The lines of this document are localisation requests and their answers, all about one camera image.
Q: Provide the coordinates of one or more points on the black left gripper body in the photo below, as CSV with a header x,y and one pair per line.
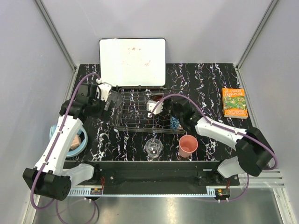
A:
x,y
98,111

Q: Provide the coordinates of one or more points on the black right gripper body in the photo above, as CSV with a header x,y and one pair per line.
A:
x,y
167,103

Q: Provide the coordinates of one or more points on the blue triangle pattern bowl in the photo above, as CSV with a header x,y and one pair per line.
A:
x,y
175,124

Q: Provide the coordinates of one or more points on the clear glass plate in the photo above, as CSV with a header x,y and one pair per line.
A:
x,y
114,100

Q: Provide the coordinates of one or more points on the red floral bowl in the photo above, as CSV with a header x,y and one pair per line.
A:
x,y
156,97

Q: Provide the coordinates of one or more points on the pink plastic cup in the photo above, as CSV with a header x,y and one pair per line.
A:
x,y
187,145

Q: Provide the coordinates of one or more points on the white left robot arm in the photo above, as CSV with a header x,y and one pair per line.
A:
x,y
47,178

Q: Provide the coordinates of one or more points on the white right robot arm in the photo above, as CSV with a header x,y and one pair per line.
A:
x,y
253,152

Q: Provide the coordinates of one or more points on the pink cube block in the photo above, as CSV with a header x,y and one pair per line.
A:
x,y
76,142

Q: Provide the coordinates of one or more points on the clear drinking glass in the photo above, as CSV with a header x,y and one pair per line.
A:
x,y
153,149

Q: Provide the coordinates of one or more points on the light blue headphones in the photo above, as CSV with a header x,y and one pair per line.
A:
x,y
84,140

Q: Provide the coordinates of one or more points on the orange treehouse book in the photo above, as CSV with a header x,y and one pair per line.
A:
x,y
234,103

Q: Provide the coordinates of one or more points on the white dry-erase board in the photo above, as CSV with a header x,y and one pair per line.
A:
x,y
133,61

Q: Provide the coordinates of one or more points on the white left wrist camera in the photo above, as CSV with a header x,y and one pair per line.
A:
x,y
103,90

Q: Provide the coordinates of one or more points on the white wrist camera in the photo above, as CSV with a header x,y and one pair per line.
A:
x,y
103,90
154,108

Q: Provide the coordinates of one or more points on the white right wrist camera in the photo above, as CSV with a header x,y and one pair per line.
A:
x,y
154,108

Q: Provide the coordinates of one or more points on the metal wire dish rack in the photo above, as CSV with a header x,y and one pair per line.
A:
x,y
133,116

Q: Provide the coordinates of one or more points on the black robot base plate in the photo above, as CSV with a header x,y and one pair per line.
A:
x,y
201,173

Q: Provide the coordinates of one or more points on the grey cable duct rail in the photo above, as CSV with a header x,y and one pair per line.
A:
x,y
148,189

